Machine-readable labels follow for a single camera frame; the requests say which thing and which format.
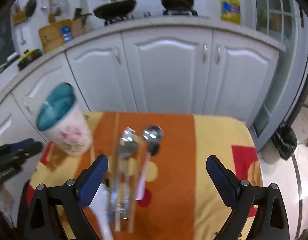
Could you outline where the black gas stove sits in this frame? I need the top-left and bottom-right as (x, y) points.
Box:
(104, 9), (211, 27)

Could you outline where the white spoon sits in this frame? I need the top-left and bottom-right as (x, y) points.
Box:
(90, 182), (114, 240)

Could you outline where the glass paned door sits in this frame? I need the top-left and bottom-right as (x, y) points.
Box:
(252, 0), (305, 135)

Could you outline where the black and yellow pot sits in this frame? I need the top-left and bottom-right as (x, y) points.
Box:
(17, 49), (43, 71)

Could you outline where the hanging metal skimmer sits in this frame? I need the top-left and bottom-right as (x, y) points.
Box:
(53, 0), (63, 16)

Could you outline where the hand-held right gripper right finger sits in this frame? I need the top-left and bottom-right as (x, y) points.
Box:
(206, 155), (290, 240)

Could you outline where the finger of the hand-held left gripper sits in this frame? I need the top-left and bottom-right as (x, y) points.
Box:
(8, 138), (43, 158)

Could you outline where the black trash bag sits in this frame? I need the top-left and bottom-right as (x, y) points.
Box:
(272, 122), (298, 161)

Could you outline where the yellow cooking oil bottle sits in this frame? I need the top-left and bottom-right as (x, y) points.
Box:
(220, 0), (241, 25)

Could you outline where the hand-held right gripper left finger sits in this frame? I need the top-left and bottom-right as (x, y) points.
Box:
(24, 155), (109, 240)

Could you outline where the wooden knife block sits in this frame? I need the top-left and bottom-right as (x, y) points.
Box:
(71, 7), (87, 38)

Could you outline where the metal spoon with pink handle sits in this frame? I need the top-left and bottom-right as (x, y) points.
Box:
(135, 125), (164, 201)

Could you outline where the white cup with teal inside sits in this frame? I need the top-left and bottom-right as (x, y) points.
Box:
(35, 82), (93, 157)

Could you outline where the wooden cutting board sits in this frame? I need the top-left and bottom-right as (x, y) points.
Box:
(39, 19), (73, 53)

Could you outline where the blue white bottle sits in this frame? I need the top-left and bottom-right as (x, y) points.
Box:
(60, 26), (73, 42)

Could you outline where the white cabinet door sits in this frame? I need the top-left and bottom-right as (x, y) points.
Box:
(121, 29), (214, 115)
(203, 30), (280, 125)
(65, 34), (140, 113)
(12, 55), (77, 135)

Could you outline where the black wok with lid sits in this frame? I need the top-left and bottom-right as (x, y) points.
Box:
(74, 0), (137, 21)

